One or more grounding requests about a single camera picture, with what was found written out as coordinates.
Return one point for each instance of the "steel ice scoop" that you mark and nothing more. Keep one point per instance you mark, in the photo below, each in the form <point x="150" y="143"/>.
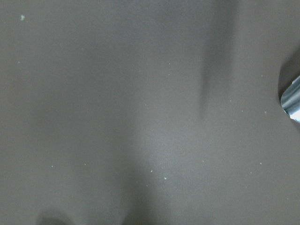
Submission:
<point x="290" y="100"/>

